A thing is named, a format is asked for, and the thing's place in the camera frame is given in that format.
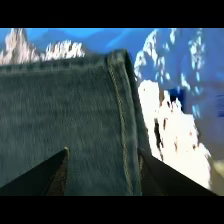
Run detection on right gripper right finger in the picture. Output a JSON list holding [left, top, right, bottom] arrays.
[[137, 146, 218, 197]]

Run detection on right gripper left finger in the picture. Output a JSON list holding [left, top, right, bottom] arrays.
[[0, 146, 70, 197]]

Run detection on blue jeans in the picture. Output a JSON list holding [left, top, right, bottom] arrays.
[[0, 48, 153, 197]]

